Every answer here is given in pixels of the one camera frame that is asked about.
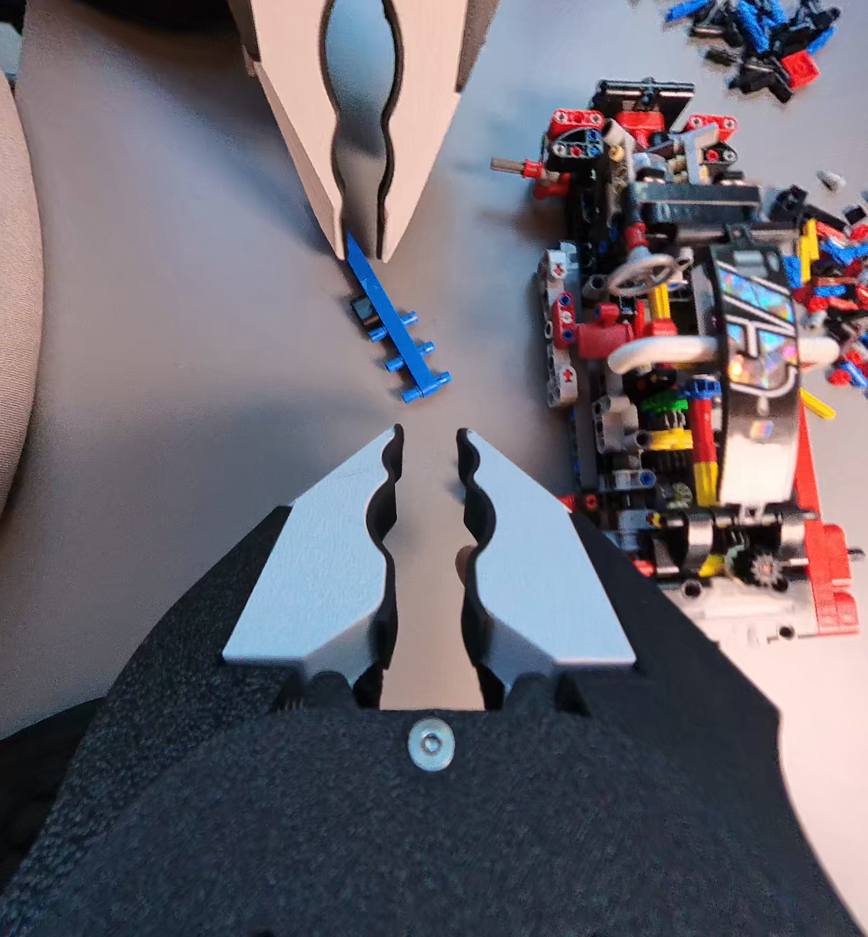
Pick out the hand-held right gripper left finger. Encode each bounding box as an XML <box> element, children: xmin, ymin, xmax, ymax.
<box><xmin>222</xmin><ymin>425</ymin><xmax>406</xmax><ymax>707</ymax></box>

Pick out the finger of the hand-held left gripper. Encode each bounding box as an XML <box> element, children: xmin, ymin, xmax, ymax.
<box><xmin>375</xmin><ymin>0</ymin><xmax>473</xmax><ymax>265</ymax></box>
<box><xmin>247</xmin><ymin>0</ymin><xmax>349</xmax><ymax>262</ymax></box>

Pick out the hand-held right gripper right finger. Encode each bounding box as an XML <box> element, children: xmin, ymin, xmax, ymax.
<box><xmin>455</xmin><ymin>428</ymin><xmax>639</xmax><ymax>707</ymax></box>

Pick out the long blue lego beam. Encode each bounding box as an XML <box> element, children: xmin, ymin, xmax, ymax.
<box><xmin>345</xmin><ymin>231</ymin><xmax>453</xmax><ymax>405</ymax></box>

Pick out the blue lego pin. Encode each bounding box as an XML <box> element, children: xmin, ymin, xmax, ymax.
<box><xmin>402</xmin><ymin>372</ymin><xmax>453</xmax><ymax>405</ymax></box>
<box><xmin>384</xmin><ymin>340</ymin><xmax>436</xmax><ymax>373</ymax></box>
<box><xmin>368</xmin><ymin>311</ymin><xmax>419</xmax><ymax>344</ymax></box>

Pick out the partly built lego car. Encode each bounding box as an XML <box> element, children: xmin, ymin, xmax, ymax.
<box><xmin>489</xmin><ymin>77</ymin><xmax>867</xmax><ymax>647</ymax></box>

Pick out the pile of mixed lego pieces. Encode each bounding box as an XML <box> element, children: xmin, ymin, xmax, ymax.
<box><xmin>767</xmin><ymin>172</ymin><xmax>868</xmax><ymax>412</ymax></box>

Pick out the pile of black blue pins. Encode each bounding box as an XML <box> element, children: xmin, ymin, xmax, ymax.
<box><xmin>661</xmin><ymin>0</ymin><xmax>843</xmax><ymax>105</ymax></box>

